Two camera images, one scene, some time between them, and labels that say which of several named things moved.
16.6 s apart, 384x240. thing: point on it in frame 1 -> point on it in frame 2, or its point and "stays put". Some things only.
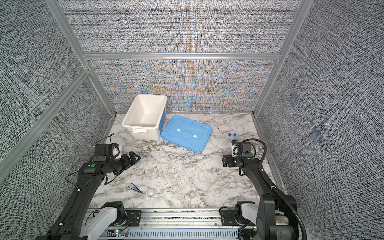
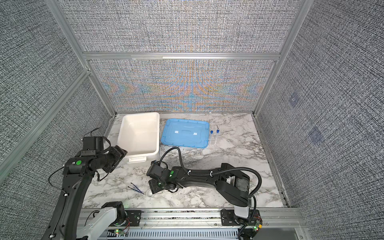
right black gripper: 231,163 -> 153,187
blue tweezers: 135,189 stays put
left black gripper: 128,162 -> 120,153
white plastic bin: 146,116 -> 139,135
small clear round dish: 150,193 stays put
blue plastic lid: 187,134 stays put
